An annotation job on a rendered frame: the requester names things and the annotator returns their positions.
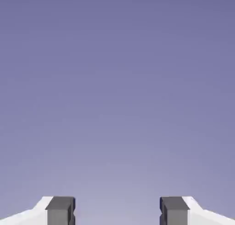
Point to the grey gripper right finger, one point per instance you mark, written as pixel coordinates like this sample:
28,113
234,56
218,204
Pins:
175,210

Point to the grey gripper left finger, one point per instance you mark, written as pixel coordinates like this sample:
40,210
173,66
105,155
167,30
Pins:
58,210

